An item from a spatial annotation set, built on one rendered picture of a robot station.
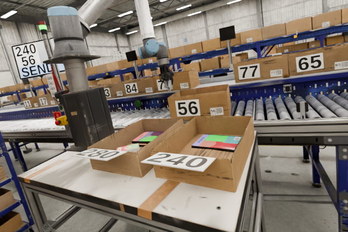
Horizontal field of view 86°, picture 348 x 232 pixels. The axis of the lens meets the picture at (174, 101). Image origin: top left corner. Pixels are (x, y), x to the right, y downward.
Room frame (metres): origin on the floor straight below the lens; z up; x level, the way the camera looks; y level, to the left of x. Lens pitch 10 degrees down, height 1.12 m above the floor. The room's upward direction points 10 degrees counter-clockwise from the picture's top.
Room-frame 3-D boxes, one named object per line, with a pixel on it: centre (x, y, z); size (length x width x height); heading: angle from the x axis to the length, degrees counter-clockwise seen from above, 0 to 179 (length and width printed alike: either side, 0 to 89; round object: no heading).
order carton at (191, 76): (1.95, -0.07, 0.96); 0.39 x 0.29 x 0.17; 64
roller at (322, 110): (1.07, -0.85, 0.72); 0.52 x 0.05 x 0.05; 154
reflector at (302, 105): (0.89, -0.62, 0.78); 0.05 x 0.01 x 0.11; 64
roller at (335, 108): (1.04, -0.91, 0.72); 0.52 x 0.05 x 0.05; 154
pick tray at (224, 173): (0.70, -0.11, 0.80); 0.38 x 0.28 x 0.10; 148
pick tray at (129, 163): (0.86, 0.19, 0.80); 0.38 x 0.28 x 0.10; 149
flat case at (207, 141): (0.77, -0.16, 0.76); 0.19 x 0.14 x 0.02; 54
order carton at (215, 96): (1.32, -0.19, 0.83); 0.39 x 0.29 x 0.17; 70
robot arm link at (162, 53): (1.49, 0.03, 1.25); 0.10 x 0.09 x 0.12; 111
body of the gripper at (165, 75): (1.48, 0.03, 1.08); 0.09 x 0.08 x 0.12; 156
